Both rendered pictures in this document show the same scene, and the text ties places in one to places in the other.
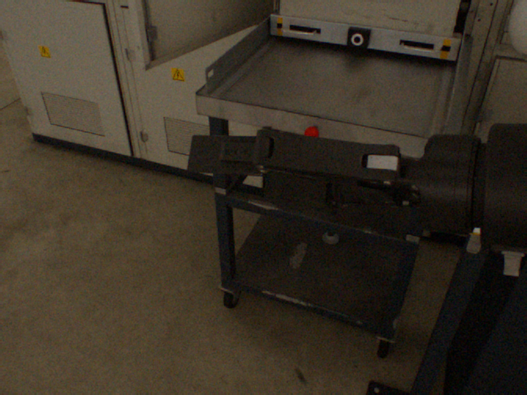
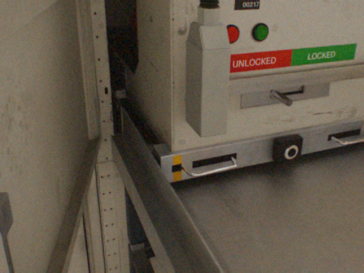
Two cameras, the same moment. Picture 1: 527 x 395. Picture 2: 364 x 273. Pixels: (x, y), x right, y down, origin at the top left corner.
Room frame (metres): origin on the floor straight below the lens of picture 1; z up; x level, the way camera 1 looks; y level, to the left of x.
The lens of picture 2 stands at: (0.92, 0.39, 1.31)
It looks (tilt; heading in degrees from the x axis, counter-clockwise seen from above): 24 degrees down; 312
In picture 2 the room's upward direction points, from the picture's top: 3 degrees clockwise
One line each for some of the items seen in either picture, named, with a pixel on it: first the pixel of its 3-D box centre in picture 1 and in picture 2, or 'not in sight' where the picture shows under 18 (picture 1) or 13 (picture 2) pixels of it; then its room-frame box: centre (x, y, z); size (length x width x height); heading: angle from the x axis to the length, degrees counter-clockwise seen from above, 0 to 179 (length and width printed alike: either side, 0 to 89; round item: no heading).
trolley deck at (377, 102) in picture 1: (350, 70); (298, 194); (1.28, -0.25, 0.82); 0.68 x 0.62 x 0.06; 158
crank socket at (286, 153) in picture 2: (357, 38); (288, 149); (1.33, -0.27, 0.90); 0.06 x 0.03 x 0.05; 68
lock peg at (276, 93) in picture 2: not in sight; (281, 93); (1.35, -0.24, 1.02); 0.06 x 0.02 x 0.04; 158
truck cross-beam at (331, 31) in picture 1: (361, 34); (278, 141); (1.37, -0.28, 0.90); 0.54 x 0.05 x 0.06; 68
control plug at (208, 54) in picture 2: not in sight; (206, 77); (1.37, -0.06, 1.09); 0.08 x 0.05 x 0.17; 158
